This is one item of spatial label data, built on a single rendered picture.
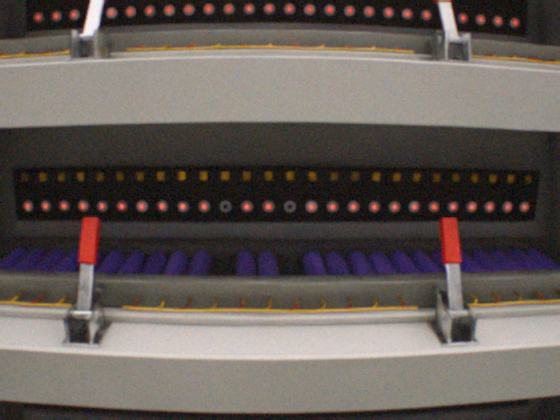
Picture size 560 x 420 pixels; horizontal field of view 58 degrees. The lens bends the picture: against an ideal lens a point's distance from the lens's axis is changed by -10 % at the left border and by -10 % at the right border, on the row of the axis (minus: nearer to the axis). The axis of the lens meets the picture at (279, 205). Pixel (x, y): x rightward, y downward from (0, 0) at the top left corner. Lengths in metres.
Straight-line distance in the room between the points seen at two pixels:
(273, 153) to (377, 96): 0.21
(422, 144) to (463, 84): 0.20
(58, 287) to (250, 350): 0.17
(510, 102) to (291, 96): 0.16
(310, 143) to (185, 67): 0.22
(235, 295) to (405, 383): 0.15
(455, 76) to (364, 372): 0.21
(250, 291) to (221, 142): 0.19
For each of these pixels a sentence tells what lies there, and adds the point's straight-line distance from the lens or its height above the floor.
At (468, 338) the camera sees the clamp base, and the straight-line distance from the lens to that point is 0.41.
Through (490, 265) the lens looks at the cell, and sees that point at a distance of 0.52.
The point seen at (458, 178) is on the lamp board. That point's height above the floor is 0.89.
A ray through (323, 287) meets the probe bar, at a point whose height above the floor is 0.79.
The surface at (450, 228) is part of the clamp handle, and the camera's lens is 0.42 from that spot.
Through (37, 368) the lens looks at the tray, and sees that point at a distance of 0.41.
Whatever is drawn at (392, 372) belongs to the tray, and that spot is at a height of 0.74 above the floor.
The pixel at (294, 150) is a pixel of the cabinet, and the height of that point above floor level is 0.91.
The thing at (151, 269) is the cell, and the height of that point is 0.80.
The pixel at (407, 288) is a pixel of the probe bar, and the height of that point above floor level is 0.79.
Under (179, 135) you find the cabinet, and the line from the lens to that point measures 0.57.
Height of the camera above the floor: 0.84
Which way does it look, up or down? 2 degrees up
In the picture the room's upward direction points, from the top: straight up
